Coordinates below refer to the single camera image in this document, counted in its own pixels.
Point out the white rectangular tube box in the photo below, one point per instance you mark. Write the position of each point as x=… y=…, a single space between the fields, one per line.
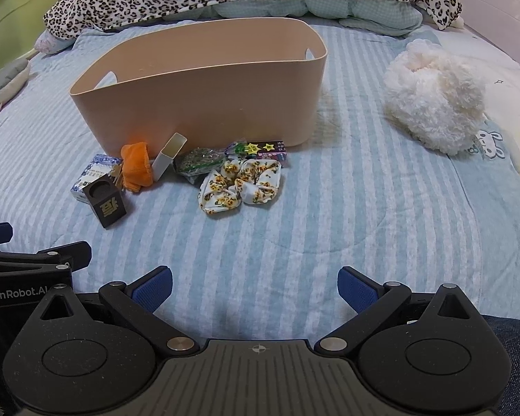
x=164 y=160

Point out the rabbit print white blanket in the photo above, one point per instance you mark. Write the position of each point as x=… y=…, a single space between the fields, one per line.
x=494 y=143

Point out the sunflower print scrunchie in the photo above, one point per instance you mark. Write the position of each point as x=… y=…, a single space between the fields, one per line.
x=225 y=190

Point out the blue white packet box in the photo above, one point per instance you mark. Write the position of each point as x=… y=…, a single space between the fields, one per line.
x=93 y=171

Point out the person's leg in jeans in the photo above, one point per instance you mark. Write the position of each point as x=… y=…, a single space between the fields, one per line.
x=518 y=355

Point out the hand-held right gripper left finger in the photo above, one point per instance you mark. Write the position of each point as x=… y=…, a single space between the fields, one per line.
x=154 y=288

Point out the dark brown wooden block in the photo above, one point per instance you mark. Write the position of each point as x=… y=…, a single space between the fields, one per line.
x=112 y=210

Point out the white plush toy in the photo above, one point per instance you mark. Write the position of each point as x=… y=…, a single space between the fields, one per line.
x=433 y=95

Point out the pale pink cloth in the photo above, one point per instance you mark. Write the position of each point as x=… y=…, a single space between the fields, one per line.
x=52 y=45

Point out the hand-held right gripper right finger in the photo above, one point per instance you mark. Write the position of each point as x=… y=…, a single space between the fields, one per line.
x=355 y=290

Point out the green plastic storage box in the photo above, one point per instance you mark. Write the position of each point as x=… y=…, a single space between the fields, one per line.
x=8 y=13

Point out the green foil packet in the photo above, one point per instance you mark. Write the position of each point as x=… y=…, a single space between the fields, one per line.
x=195 y=162

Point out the light green quilt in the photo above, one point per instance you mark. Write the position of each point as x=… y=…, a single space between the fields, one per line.
x=372 y=13

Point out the grey cushion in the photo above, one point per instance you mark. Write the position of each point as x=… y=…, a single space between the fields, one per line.
x=0 y=82

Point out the orange cloth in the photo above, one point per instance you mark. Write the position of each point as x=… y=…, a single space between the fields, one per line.
x=136 y=169

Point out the star printed box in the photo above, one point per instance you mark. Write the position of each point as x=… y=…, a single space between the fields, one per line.
x=264 y=149

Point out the beige plastic basket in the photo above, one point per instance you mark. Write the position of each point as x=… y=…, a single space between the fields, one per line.
x=199 y=108

